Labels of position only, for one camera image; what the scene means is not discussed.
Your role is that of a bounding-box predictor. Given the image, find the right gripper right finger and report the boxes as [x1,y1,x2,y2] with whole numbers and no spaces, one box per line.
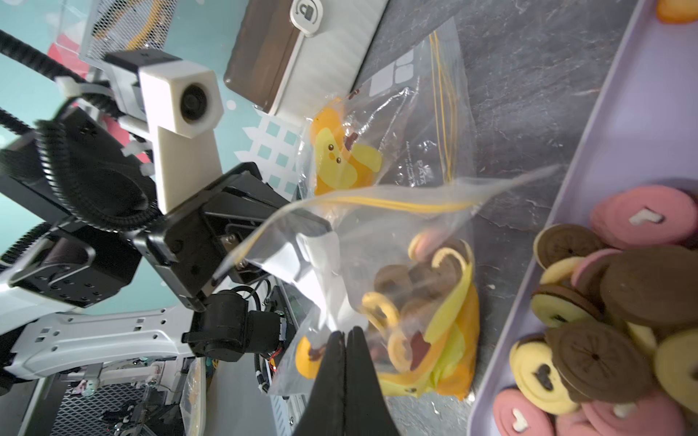
[345,327,399,436]

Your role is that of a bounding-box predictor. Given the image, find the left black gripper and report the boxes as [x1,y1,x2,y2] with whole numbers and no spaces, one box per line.
[130,162,334,312]

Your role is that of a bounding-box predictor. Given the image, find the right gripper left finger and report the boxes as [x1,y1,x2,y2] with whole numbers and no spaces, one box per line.
[293,332,346,436]

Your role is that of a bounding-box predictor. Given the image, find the ziploc bag with cookies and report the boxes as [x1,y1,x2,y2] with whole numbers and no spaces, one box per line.
[214,166,556,397]
[296,19,476,199]

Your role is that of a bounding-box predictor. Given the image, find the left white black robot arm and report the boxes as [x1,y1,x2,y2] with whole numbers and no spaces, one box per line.
[1,33,296,392]

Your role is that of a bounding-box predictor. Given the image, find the brown lidded storage box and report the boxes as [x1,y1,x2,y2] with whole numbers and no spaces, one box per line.
[224,0,387,126]

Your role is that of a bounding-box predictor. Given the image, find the lilac plastic tray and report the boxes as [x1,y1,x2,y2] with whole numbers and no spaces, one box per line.
[465,0,698,436]

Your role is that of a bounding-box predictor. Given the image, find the white wire wall basket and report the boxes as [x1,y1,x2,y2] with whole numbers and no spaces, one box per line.
[47,0,177,76]

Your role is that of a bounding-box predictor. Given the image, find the pile of small ring cookies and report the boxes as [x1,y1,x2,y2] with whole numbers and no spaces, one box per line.
[492,185,697,435]

